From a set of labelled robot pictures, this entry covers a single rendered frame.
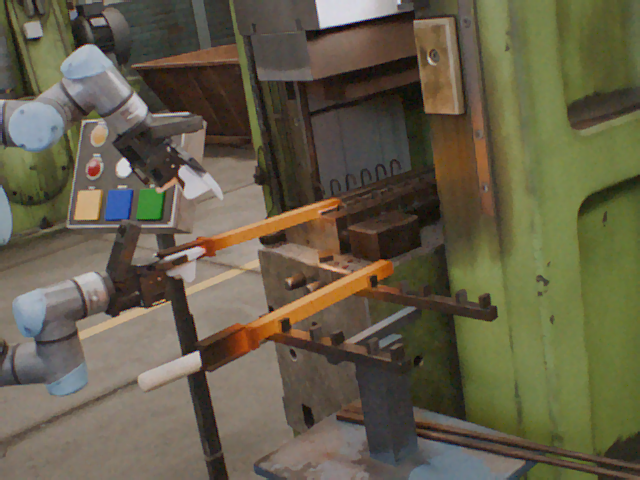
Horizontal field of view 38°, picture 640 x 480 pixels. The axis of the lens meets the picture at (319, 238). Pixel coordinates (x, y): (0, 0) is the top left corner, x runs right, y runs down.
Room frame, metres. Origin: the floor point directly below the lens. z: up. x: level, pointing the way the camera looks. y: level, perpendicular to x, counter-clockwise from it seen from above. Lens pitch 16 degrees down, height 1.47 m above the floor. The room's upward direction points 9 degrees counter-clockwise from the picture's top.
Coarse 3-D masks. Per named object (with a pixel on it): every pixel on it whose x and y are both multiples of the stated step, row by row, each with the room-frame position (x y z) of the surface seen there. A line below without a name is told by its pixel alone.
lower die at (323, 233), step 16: (400, 176) 2.06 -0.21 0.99; (432, 176) 1.99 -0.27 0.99; (352, 192) 1.99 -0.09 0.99; (384, 192) 1.91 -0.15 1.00; (400, 192) 1.90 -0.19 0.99; (432, 192) 1.92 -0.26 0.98; (352, 208) 1.84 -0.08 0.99; (368, 208) 1.83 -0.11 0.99; (384, 208) 1.85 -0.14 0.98; (304, 224) 1.88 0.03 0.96; (320, 224) 1.83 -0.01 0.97; (336, 224) 1.78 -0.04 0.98; (288, 240) 1.94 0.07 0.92; (304, 240) 1.88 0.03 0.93; (320, 240) 1.83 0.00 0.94; (336, 240) 1.79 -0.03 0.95
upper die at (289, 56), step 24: (360, 24) 1.85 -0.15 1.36; (384, 24) 1.89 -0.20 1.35; (408, 24) 1.92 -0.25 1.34; (264, 48) 1.91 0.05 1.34; (288, 48) 1.83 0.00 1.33; (312, 48) 1.79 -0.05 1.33; (336, 48) 1.82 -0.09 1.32; (360, 48) 1.85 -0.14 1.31; (384, 48) 1.88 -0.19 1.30; (408, 48) 1.92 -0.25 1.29; (264, 72) 1.92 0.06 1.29; (288, 72) 1.85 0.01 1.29; (312, 72) 1.78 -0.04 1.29; (336, 72) 1.81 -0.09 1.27
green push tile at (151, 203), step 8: (144, 192) 2.14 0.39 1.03; (152, 192) 2.13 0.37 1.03; (144, 200) 2.13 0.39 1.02; (152, 200) 2.12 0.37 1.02; (160, 200) 2.11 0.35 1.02; (144, 208) 2.12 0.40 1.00; (152, 208) 2.11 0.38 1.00; (160, 208) 2.10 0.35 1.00; (144, 216) 2.11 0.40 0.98; (152, 216) 2.10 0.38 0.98; (160, 216) 2.09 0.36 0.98
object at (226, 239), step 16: (304, 208) 1.84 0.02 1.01; (320, 208) 1.84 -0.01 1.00; (256, 224) 1.77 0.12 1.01; (272, 224) 1.77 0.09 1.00; (288, 224) 1.79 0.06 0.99; (208, 240) 1.68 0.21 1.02; (224, 240) 1.71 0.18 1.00; (240, 240) 1.73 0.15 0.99; (160, 256) 1.65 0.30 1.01; (208, 256) 1.68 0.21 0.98
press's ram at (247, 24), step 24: (240, 0) 1.96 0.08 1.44; (264, 0) 1.88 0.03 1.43; (288, 0) 1.81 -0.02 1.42; (312, 0) 1.75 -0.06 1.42; (336, 0) 1.76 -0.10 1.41; (360, 0) 1.79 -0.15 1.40; (384, 0) 1.83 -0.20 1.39; (240, 24) 1.97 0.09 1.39; (264, 24) 1.89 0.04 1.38; (288, 24) 1.82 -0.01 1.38; (312, 24) 1.76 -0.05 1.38; (336, 24) 1.76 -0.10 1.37
